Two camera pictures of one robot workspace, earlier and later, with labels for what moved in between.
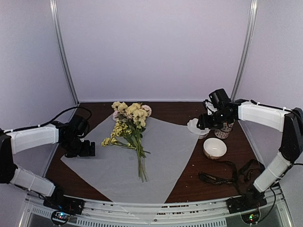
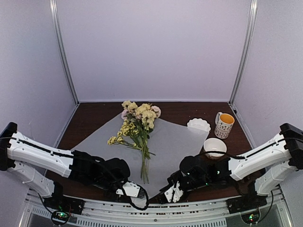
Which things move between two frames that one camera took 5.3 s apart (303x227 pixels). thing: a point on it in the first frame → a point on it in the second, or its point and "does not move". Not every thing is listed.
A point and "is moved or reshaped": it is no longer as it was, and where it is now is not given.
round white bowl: x=213 y=148 does not move
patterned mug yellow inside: x=224 y=132 does not move
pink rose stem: x=147 y=108 → x=156 y=109
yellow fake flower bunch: x=120 y=136 is moved or reshaped
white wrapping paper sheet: x=114 y=170 is moved or reshaped
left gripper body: x=76 y=148 → x=105 y=184
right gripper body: x=216 y=122 → x=171 y=180
